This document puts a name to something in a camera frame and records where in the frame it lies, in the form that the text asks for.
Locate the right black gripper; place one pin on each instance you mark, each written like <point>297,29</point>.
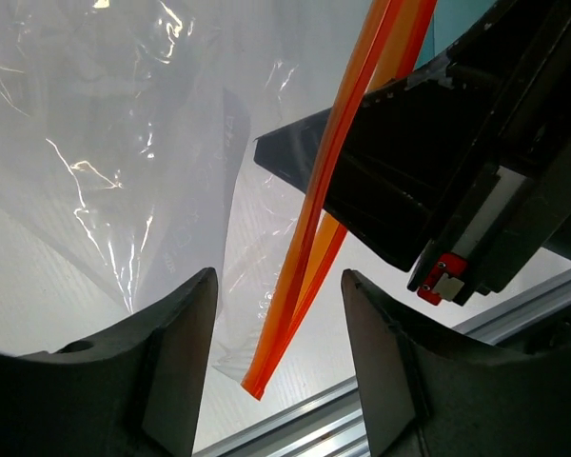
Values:
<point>476,158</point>

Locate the clear orange zip top bag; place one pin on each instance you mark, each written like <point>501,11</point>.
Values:
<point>127,130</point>

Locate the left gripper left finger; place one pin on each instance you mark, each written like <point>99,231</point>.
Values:
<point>133,389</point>

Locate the aluminium mounting rail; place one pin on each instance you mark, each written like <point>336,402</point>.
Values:
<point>361,409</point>

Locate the teal plastic bin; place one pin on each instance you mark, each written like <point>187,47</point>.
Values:
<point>451,18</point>

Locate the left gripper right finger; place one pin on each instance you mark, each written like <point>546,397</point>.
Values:
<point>457,385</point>

